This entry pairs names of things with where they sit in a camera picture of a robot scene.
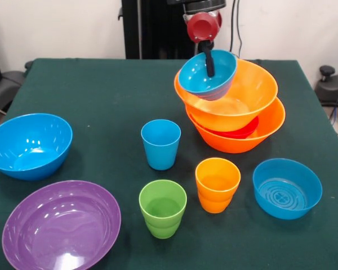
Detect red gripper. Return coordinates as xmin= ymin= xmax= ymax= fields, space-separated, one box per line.
xmin=186 ymin=11 xmax=223 ymax=78

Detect small cyan bowl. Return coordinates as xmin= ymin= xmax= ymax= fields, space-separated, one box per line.
xmin=177 ymin=49 xmax=238 ymax=101

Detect large orange bowl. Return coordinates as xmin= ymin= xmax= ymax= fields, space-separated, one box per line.
xmin=174 ymin=58 xmax=279 ymax=133
xmin=185 ymin=98 xmax=286 ymax=154

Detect small magenta bowl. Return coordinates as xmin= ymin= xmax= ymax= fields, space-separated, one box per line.
xmin=205 ymin=116 xmax=260 ymax=140

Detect large blue bowl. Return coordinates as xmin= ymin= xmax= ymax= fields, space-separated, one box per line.
xmin=0 ymin=112 xmax=74 ymax=181

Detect blue cup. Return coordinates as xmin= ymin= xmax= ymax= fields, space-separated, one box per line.
xmin=140 ymin=119 xmax=182 ymax=171

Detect dark green tablecloth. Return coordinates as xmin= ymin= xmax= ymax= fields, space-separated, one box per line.
xmin=0 ymin=58 xmax=338 ymax=270

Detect orange cup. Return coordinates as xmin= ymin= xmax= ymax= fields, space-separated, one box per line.
xmin=194 ymin=157 xmax=242 ymax=214

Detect blue ribbed-bottom bowl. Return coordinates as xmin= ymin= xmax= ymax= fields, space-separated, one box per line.
xmin=252 ymin=158 xmax=323 ymax=221

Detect green cup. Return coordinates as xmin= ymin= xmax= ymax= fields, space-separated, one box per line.
xmin=138 ymin=179 xmax=188 ymax=240

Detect large purple bowl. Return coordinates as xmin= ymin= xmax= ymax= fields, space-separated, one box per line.
xmin=2 ymin=180 xmax=122 ymax=270

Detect black wall cable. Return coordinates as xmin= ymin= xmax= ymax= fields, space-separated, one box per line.
xmin=230 ymin=0 xmax=237 ymax=55
xmin=236 ymin=0 xmax=243 ymax=59

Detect black pedestal foot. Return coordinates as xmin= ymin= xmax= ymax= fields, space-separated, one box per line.
xmin=0 ymin=60 xmax=34 ymax=113
xmin=314 ymin=65 xmax=338 ymax=106

